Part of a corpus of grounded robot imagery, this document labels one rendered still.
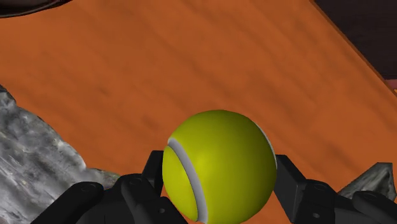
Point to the dark round object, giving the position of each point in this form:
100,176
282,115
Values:
21,6

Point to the orange wooden table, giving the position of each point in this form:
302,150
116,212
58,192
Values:
186,62

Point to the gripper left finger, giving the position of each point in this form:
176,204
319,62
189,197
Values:
133,198

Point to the grey mottled rock-like object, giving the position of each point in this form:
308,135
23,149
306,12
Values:
373,181
34,161

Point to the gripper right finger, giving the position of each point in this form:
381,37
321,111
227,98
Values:
313,201

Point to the yellow-green tennis ball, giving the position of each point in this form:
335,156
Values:
229,167

